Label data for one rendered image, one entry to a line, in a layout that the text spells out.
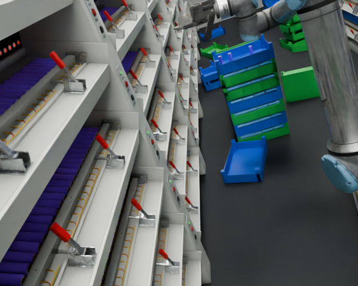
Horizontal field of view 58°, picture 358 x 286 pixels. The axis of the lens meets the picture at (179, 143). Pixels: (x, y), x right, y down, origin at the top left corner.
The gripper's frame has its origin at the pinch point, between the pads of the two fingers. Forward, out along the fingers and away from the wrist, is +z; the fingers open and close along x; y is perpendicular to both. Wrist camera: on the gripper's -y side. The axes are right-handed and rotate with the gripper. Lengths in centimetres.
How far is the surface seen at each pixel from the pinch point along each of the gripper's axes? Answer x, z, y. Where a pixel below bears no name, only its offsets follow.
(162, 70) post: 4.1, 12.0, -14.8
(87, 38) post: 74, 12, 19
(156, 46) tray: 4.5, 10.6, -3.2
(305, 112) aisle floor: -34, -56, -80
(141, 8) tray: 4.7, 11.0, 14.1
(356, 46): -102, -113, -75
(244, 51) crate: -34, -29, -30
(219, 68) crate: -13.0, -13.3, -28.3
